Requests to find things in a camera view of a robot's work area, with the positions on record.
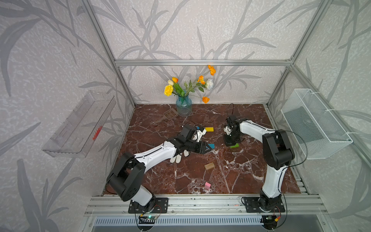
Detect dark green block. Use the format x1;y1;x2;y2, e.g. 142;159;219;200
230;143;239;148

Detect large yellow block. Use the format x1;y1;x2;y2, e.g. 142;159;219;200
205;127;214;132

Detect dark wood block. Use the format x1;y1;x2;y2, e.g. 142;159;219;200
204;162;215;171

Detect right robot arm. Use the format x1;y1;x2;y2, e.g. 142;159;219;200
224;115;295;212

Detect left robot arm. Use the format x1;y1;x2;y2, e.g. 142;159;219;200
106;125;212;206

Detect white cotton glove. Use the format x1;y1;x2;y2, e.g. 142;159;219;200
170;149;189;163

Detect blue glass vase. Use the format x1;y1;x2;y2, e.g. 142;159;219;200
176;96;192;117

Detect artificial flowers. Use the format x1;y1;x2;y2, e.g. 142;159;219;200
164;65;216;104

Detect left circuit board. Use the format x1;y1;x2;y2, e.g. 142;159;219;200
138;214;159;225

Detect circuit board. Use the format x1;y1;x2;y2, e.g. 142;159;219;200
260;215;281;228
138;214;159;225

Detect right circuit board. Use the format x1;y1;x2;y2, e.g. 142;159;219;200
260;215;281;228

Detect clear plastic shelf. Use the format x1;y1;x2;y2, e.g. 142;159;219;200
42;90;117;158

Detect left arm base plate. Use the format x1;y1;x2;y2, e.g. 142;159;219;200
128;197;169;214

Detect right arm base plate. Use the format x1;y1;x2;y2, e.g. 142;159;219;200
241;196;286;213

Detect white wire basket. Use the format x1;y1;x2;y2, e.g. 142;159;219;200
281;89;353;160

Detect aluminium frame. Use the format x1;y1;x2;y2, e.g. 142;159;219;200
78;0;371;232

